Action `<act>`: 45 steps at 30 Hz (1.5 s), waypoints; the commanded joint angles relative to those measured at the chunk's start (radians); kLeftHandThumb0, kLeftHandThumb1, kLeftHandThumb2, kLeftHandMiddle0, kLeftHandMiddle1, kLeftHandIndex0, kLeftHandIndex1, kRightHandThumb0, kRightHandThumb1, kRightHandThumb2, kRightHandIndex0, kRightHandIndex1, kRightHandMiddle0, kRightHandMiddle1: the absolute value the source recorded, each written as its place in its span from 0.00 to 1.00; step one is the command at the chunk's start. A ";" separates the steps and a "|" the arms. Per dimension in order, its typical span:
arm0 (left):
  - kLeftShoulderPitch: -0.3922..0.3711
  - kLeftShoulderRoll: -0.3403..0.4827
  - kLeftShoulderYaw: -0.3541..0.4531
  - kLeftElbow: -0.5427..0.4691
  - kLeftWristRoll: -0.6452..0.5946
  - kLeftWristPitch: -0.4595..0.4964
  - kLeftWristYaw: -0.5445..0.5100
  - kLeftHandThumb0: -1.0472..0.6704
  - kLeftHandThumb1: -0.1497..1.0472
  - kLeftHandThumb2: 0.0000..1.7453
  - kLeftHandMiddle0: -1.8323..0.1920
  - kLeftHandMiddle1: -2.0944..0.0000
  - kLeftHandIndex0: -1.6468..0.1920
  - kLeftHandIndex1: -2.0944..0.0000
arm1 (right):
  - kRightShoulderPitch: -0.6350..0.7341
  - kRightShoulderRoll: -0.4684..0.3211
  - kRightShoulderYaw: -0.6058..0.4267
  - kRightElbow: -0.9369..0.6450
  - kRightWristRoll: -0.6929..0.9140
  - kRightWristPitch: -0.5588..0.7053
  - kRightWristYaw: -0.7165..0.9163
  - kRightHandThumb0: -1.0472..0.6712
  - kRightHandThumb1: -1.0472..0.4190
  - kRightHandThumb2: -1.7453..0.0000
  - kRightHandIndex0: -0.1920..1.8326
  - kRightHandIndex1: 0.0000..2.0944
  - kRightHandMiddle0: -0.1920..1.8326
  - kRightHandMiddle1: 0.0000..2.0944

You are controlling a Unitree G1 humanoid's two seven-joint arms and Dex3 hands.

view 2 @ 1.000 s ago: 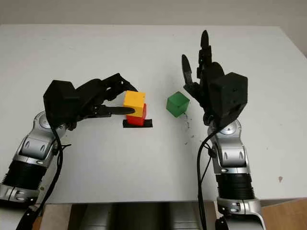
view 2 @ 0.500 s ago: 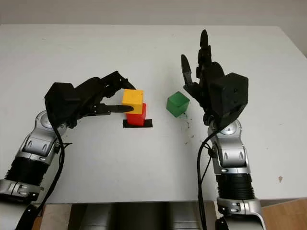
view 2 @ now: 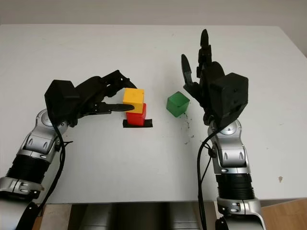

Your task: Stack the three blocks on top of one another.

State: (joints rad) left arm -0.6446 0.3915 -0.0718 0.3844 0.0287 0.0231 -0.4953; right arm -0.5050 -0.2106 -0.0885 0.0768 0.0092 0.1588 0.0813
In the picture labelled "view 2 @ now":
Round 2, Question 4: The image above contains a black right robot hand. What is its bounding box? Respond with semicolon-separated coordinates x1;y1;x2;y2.
181;29;227;127

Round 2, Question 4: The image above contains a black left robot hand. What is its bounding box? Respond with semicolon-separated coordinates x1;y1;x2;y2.
68;69;139;127

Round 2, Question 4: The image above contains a green wooden block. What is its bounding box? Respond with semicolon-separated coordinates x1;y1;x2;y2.
166;91;191;118

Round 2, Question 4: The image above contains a yellow wooden block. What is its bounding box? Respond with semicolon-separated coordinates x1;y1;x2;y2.
122;88;145;114

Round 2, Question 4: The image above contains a red wooden block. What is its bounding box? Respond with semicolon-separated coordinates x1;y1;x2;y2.
126;103;147;126

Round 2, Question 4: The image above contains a black tape strip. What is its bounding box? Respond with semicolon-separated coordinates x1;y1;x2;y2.
122;118;154;129

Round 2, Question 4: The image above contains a light wooden table leg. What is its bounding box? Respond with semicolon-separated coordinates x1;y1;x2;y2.
206;200;224;221

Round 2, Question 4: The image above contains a dark grey robot body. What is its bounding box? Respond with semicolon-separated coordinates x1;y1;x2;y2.
69;203;202;230

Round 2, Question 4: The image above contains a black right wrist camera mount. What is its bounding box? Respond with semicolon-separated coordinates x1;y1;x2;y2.
210;73;249;130

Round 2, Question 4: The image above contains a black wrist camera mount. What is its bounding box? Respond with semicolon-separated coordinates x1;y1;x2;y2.
44;80;80;127
210;73;249;130

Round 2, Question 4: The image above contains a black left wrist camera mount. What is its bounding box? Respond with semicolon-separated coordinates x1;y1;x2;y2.
44;80;80;127

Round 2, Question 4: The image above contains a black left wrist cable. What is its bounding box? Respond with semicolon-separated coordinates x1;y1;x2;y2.
35;122;74;214

